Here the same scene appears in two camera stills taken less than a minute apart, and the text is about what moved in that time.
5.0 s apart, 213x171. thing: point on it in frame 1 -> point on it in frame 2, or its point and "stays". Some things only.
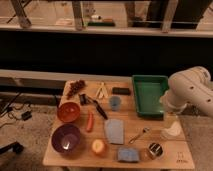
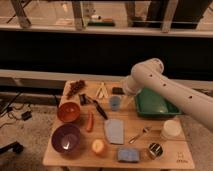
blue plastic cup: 115,102 stays
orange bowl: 68,112 stays
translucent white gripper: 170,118 -> 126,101
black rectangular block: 120,91 stays
